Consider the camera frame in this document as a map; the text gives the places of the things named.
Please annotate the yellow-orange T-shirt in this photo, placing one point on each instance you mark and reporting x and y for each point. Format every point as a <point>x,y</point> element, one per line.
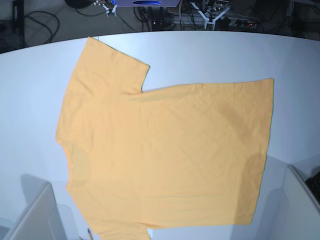
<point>180,156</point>

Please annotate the purple box with blue oval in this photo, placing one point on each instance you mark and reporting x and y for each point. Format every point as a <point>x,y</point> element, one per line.
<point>147,3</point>

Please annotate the white power strip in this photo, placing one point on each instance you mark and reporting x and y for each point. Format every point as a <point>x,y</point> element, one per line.
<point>241,22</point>

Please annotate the pencil on table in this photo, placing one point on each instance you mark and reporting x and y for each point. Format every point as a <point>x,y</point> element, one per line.
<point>90,234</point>

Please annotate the grey left partition panel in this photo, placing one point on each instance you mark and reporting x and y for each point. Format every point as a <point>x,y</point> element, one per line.
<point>40,220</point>

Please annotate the grey partition panel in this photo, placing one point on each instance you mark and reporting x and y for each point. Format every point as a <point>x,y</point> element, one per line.
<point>302,199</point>
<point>40,220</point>

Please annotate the grey right partition panel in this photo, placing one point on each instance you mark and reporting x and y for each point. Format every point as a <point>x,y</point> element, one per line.
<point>302,199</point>

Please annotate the black keyboard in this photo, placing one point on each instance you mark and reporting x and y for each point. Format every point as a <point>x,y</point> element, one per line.
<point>313,184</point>

